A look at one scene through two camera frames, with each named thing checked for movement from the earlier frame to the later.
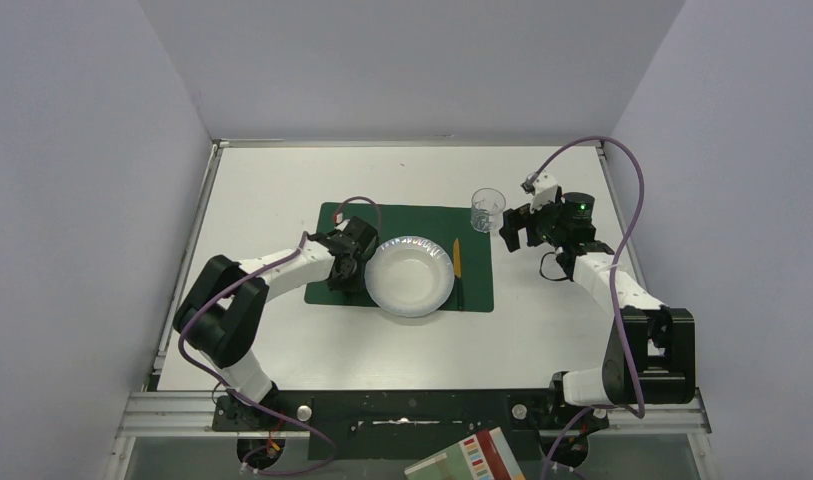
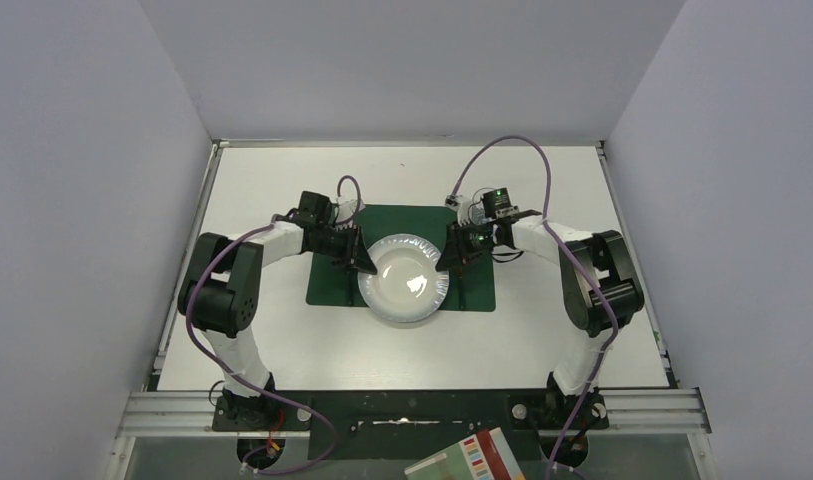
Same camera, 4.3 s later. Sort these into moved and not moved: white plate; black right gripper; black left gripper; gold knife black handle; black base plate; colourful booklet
Moved: black right gripper; black left gripper
Not moved: white plate; gold knife black handle; colourful booklet; black base plate
